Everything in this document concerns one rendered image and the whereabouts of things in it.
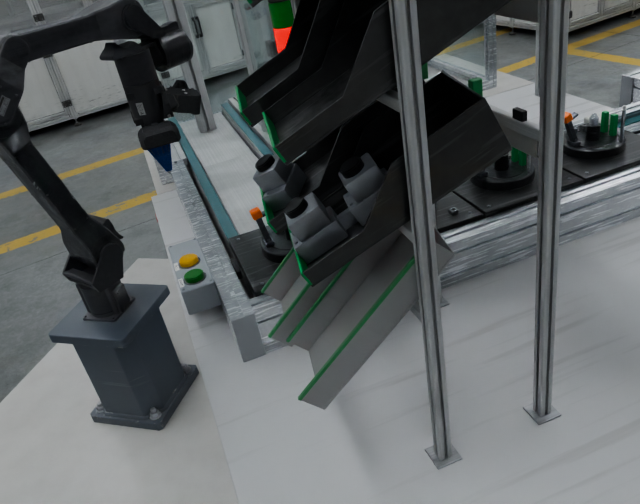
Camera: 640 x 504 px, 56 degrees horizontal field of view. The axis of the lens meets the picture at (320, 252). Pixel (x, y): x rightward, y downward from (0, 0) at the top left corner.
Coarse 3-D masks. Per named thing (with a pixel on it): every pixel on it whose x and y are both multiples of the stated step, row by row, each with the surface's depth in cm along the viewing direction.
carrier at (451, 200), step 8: (440, 200) 131; (448, 200) 130; (456, 200) 130; (440, 208) 128; (448, 208) 127; (464, 208) 126; (472, 208) 125; (440, 216) 125; (448, 216) 124; (456, 216) 124; (464, 216) 123; (472, 216) 123; (480, 216) 123; (440, 224) 122; (448, 224) 122; (456, 224) 122; (464, 224) 122; (440, 232) 121
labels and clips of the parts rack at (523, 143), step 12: (516, 0) 68; (528, 0) 66; (504, 12) 70; (516, 12) 68; (528, 12) 66; (468, 84) 80; (480, 84) 80; (516, 108) 73; (504, 132) 78; (516, 132) 76; (516, 144) 76; (528, 144) 74
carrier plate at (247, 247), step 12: (228, 240) 132; (240, 240) 131; (252, 240) 130; (240, 252) 126; (252, 252) 125; (240, 264) 123; (252, 264) 121; (264, 264) 120; (276, 264) 120; (252, 276) 117; (264, 276) 117; (252, 288) 114
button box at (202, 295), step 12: (192, 240) 136; (180, 252) 133; (192, 252) 132; (204, 264) 126; (180, 276) 124; (204, 276) 122; (180, 288) 120; (192, 288) 119; (204, 288) 120; (216, 288) 121; (192, 300) 120; (204, 300) 121; (216, 300) 122; (192, 312) 122
